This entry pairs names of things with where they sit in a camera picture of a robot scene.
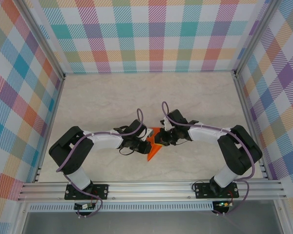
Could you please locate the orange square paper sheet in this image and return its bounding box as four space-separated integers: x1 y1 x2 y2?
146 127 166 162

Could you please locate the grey metal panel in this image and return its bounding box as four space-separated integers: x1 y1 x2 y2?
21 211 284 234

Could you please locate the left circuit board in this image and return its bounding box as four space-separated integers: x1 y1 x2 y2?
74 202 96 211

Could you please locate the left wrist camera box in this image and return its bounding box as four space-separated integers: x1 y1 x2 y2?
138 126 154 141

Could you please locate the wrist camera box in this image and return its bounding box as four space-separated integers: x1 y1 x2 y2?
160 117 172 130
138 126 154 141

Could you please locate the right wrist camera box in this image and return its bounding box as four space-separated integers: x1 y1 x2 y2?
160 117 172 130

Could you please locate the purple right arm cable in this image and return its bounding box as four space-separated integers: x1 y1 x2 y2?
161 101 250 216

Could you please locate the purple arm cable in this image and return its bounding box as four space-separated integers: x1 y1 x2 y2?
161 101 250 216
56 108 144 218

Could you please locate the thin black cable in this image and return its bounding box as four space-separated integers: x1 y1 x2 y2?
192 176 212 192

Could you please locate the aluminium mounting rail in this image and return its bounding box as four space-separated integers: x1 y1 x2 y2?
17 179 288 202

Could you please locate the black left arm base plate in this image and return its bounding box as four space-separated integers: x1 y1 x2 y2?
64 184 109 201

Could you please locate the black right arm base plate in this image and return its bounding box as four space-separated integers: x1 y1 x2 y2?
194 182 239 199

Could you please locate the white perforated cable tray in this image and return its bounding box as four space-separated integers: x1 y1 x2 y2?
28 201 214 212

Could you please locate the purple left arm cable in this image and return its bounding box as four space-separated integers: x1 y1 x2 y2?
56 108 144 218

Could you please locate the right aluminium side rail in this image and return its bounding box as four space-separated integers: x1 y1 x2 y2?
231 70 271 180

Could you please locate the aluminium side rail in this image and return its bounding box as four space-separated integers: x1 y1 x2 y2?
231 70 271 180
33 75 66 183

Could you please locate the left aluminium side rail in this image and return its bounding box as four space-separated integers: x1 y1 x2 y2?
33 75 66 183

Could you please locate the right aluminium frame post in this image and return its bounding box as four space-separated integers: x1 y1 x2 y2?
233 0 284 75

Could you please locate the aluminium frame post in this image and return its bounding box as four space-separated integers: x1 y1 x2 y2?
14 0 66 80
233 0 284 75

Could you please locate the left aluminium frame post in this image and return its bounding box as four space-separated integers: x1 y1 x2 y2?
14 0 66 80

